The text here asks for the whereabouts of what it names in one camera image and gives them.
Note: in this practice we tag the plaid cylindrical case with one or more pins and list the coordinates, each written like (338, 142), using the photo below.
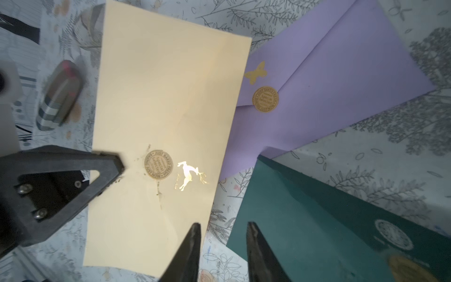
(60, 95)

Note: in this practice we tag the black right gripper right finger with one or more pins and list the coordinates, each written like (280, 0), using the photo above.
(262, 263)

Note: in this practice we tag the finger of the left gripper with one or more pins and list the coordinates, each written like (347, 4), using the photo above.
(42, 189)

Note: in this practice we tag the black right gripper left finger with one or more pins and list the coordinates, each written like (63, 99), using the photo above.
(185, 263)

